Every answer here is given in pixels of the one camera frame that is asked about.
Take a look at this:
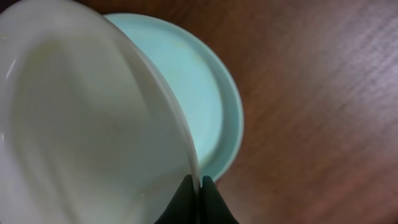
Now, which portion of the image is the light blue plate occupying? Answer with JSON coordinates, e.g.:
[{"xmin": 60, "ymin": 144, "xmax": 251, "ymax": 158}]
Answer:
[{"xmin": 105, "ymin": 13, "xmax": 244, "ymax": 180}]

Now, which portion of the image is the cream white plate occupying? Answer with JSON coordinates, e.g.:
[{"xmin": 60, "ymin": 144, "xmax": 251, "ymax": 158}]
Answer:
[{"xmin": 1, "ymin": 1, "xmax": 200, "ymax": 223}]

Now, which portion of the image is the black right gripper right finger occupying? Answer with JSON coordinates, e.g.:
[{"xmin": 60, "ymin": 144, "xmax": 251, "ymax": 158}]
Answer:
[{"xmin": 199, "ymin": 175, "xmax": 239, "ymax": 224}]

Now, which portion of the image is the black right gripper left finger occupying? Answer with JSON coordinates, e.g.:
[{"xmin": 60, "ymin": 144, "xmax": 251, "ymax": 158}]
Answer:
[{"xmin": 155, "ymin": 174, "xmax": 197, "ymax": 224}]

